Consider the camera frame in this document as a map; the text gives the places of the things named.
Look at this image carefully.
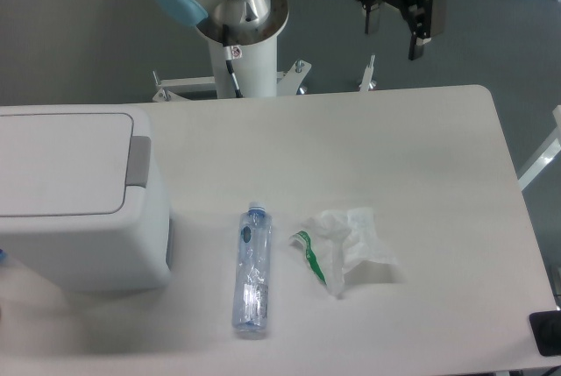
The white table leg frame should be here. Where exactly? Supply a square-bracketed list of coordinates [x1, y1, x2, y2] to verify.
[517, 105, 560, 191]

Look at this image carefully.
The crumpled clear plastic bag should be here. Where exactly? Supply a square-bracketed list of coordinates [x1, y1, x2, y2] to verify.
[290, 207, 397, 298]

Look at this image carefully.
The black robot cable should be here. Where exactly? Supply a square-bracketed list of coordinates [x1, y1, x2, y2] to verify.
[221, 24, 245, 99]

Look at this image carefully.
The black device at table edge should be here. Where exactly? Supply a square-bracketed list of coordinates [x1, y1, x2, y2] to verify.
[529, 310, 561, 357]

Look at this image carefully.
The levelling foot bolt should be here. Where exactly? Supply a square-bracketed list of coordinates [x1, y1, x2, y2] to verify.
[359, 53, 377, 92]

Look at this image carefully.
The clear plastic water bottle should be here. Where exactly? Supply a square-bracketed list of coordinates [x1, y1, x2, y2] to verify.
[231, 202, 273, 333]

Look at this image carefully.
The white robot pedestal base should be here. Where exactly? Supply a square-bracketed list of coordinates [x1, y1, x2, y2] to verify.
[153, 36, 312, 103]

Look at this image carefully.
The white trash can lid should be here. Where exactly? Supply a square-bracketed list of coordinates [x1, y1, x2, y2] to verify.
[1, 113, 152, 217]

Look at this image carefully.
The white trash can body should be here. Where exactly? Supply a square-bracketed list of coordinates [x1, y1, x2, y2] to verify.
[1, 104, 171, 291]

